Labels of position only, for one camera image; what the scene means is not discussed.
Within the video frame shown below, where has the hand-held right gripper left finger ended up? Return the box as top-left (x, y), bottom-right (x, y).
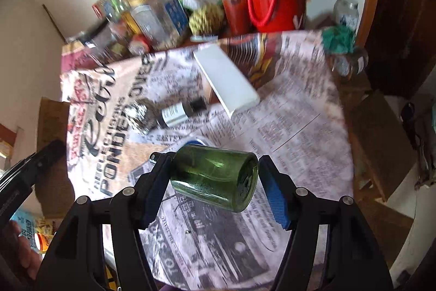
top-left (37, 151), bottom-right (178, 291)

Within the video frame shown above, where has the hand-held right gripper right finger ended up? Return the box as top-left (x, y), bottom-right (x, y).
top-left (258, 156), bottom-right (392, 291)

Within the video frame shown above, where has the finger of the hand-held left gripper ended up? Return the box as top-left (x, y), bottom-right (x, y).
top-left (31, 140), bottom-right (68, 188)

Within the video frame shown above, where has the green glass bottle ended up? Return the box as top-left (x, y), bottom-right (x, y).
top-left (169, 144), bottom-right (259, 212)

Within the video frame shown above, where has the silver foil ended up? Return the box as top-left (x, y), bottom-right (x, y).
top-left (124, 98), bottom-right (159, 136)

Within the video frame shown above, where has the small brown bottle white label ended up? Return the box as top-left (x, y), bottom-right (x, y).
top-left (157, 98), bottom-right (207, 128)

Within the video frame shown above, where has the white box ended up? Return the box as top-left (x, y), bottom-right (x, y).
top-left (193, 45), bottom-right (260, 118)

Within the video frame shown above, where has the person's left hand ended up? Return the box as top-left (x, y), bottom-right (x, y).
top-left (8, 221), bottom-right (40, 281)

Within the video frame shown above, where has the blue yellow printed bag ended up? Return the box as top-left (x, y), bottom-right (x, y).
top-left (10, 209), bottom-right (57, 256)

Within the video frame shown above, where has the brown cardboard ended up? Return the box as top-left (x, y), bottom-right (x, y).
top-left (37, 97), bottom-right (75, 220)

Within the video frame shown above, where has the printed tablecloth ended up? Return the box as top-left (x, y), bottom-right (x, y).
top-left (60, 30), bottom-right (355, 291)

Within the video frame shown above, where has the wooden stool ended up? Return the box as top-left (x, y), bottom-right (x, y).
top-left (354, 196), bottom-right (414, 264)
top-left (341, 73), bottom-right (418, 203)

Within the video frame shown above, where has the black lid plastic jar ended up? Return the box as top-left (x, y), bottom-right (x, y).
top-left (73, 20), bottom-right (114, 53)

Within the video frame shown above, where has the clear jar gold lid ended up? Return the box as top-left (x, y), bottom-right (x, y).
top-left (129, 0), bottom-right (181, 51)

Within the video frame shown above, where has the green cloth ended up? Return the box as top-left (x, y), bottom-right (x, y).
top-left (322, 26), bottom-right (356, 55)

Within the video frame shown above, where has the yellow green mesh ball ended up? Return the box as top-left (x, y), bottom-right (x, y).
top-left (188, 3), bottom-right (225, 37)

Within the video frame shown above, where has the glass jar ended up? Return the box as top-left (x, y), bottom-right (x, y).
top-left (333, 0), bottom-right (360, 29)

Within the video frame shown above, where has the dark wooden door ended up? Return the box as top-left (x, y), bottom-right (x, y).
top-left (354, 0), bottom-right (436, 97)

